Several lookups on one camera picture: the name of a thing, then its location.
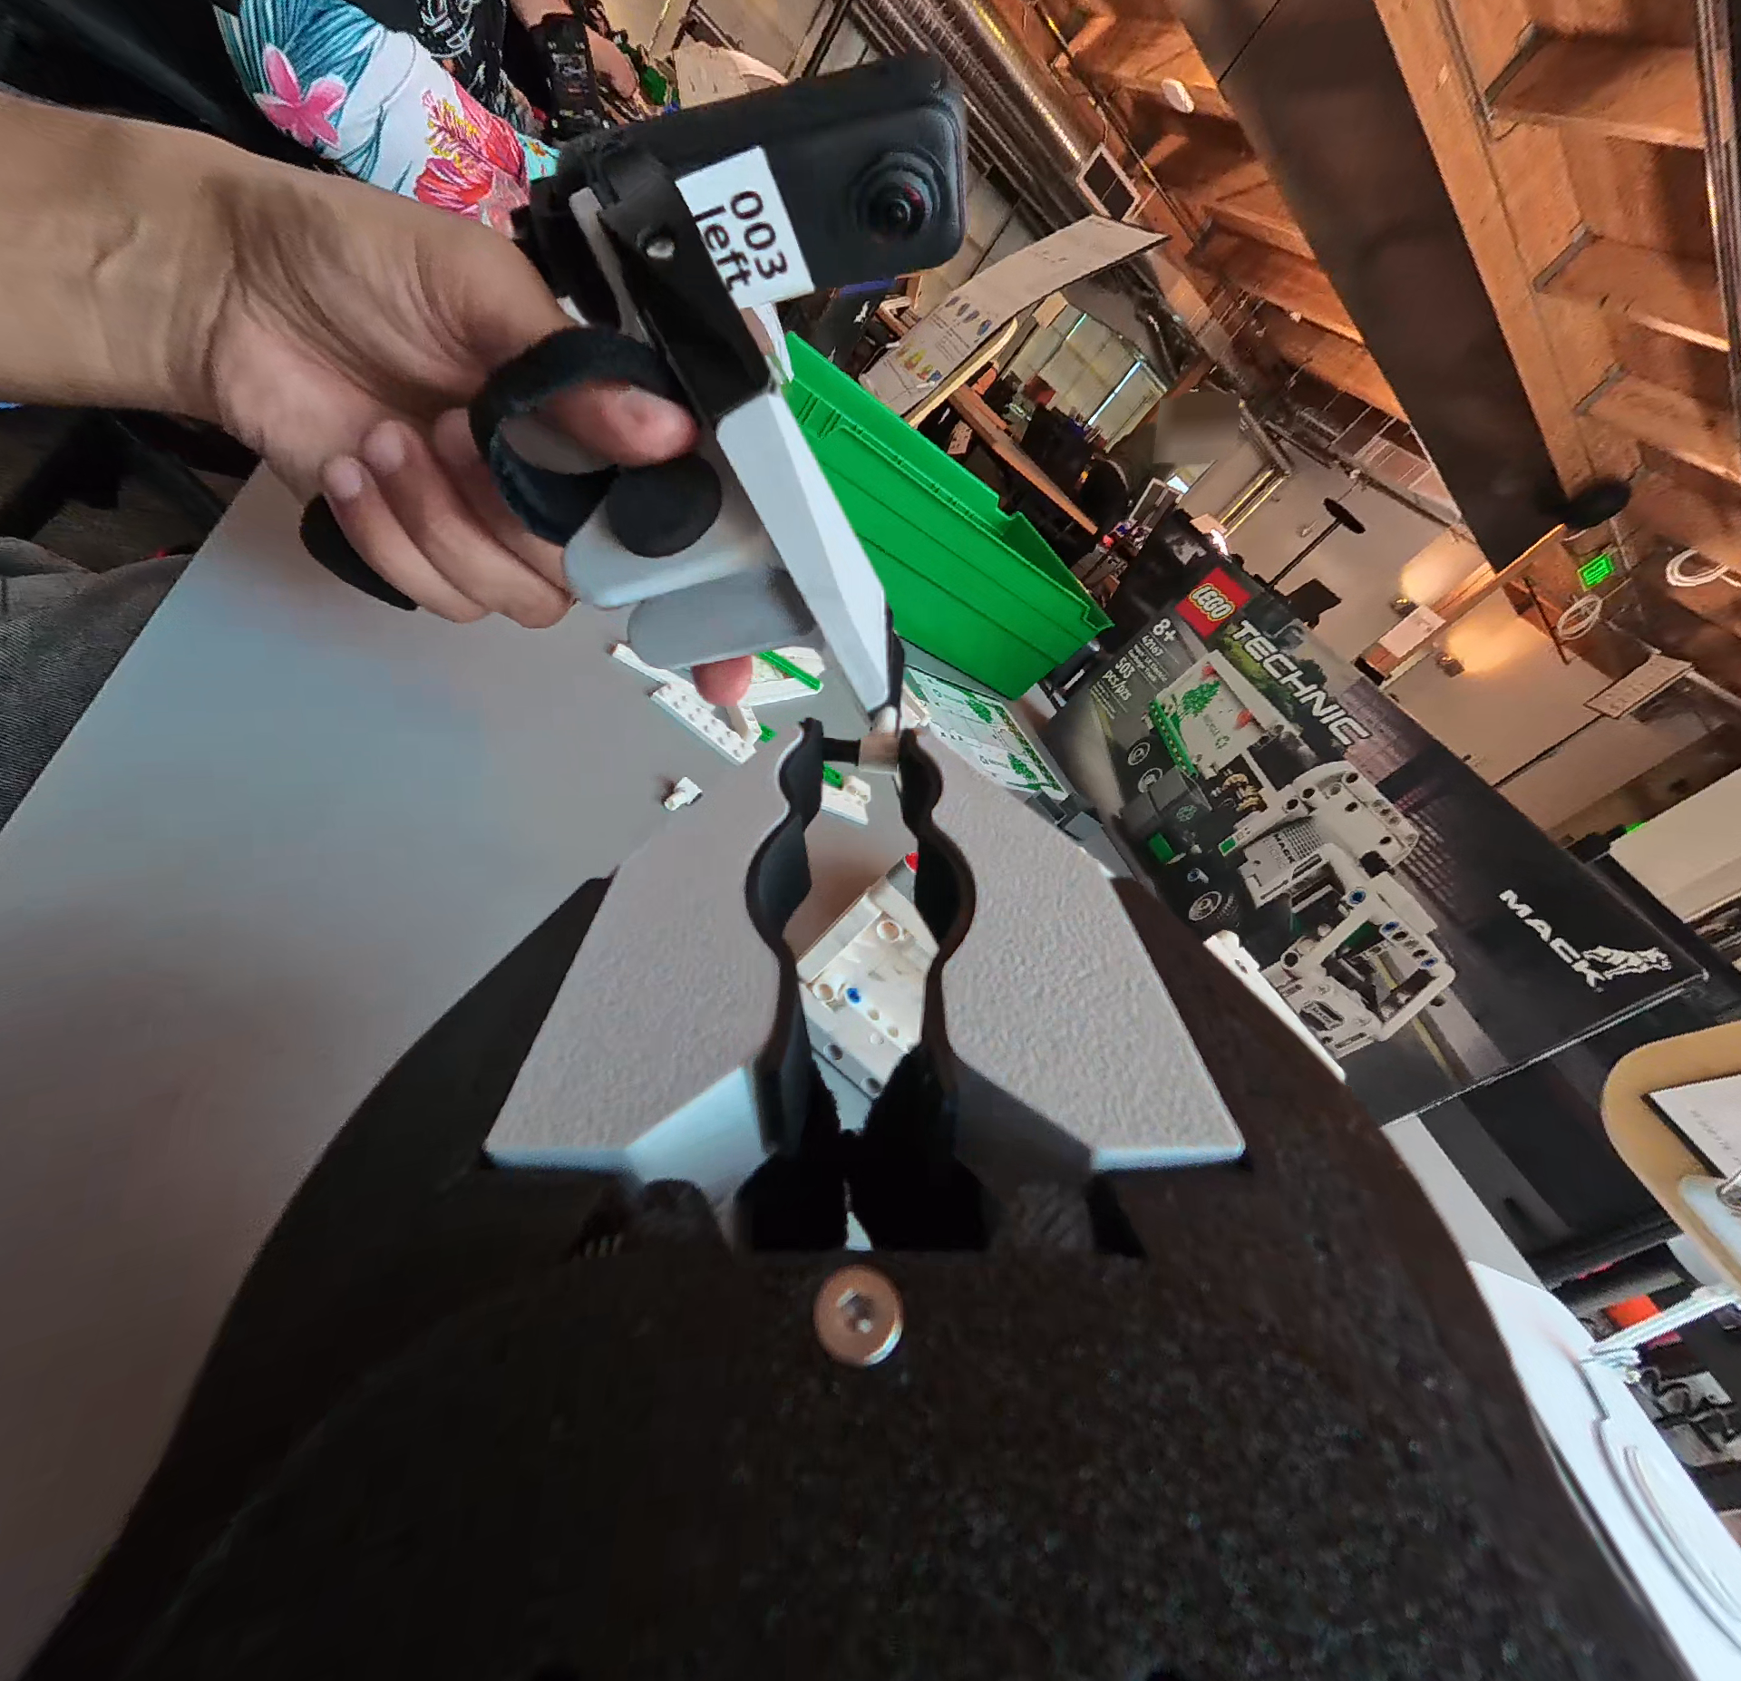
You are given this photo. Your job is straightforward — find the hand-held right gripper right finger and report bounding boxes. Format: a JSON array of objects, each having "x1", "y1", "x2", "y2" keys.
[{"x1": 880, "y1": 729, "x2": 1249, "y2": 1173}]

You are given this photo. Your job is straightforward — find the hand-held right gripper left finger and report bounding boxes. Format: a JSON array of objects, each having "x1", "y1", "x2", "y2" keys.
[{"x1": 483, "y1": 718, "x2": 832, "y2": 1204}]

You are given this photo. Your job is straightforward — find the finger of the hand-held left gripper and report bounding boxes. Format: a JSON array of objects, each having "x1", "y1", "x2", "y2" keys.
[{"x1": 710, "y1": 385, "x2": 908, "y2": 740}]

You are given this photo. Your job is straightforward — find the white lego truck model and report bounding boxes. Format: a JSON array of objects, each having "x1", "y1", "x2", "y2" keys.
[{"x1": 792, "y1": 859, "x2": 943, "y2": 1101}]

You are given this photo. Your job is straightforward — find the small lego connector pin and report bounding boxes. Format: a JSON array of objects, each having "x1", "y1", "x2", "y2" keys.
[{"x1": 812, "y1": 708, "x2": 903, "y2": 781}]

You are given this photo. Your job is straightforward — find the person's left forearm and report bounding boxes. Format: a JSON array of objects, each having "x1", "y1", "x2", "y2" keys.
[{"x1": 0, "y1": 86, "x2": 227, "y2": 420}]

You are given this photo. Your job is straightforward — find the white lego plate pieces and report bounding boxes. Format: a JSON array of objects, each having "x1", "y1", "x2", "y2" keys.
[{"x1": 608, "y1": 638, "x2": 824, "y2": 766}]

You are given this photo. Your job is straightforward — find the LEGO instruction booklet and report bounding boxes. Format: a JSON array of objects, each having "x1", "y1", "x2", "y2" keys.
[{"x1": 901, "y1": 665, "x2": 1074, "y2": 803}]

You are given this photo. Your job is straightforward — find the lego set box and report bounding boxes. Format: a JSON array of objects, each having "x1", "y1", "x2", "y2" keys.
[{"x1": 1044, "y1": 554, "x2": 1709, "y2": 1129}]

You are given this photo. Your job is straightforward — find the person's left hand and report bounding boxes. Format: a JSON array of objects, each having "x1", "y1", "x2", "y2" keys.
[{"x1": 197, "y1": 150, "x2": 757, "y2": 710}]

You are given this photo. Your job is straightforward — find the green plastic bin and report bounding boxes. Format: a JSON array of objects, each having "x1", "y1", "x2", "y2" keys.
[{"x1": 779, "y1": 332, "x2": 1114, "y2": 700}]

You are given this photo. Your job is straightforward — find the white paper poster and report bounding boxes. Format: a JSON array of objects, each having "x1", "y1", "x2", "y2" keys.
[{"x1": 948, "y1": 216, "x2": 1168, "y2": 334}]

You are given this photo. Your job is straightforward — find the person's grey pants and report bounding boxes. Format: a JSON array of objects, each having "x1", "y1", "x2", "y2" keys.
[{"x1": 0, "y1": 536, "x2": 195, "y2": 832}]

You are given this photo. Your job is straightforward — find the dark ceiling duct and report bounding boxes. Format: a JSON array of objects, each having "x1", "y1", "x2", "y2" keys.
[{"x1": 1172, "y1": 0, "x2": 1596, "y2": 569}]

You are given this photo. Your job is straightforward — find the light wooden frame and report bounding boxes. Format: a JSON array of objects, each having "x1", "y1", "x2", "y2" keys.
[{"x1": 1599, "y1": 1023, "x2": 1741, "y2": 1259}]

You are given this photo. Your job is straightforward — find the metal stand bracket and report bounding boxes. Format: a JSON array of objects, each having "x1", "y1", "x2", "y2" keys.
[{"x1": 1580, "y1": 1284, "x2": 1741, "y2": 1372}]

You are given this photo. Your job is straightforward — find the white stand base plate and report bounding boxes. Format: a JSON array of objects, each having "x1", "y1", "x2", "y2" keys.
[{"x1": 1467, "y1": 1256, "x2": 1741, "y2": 1681}]

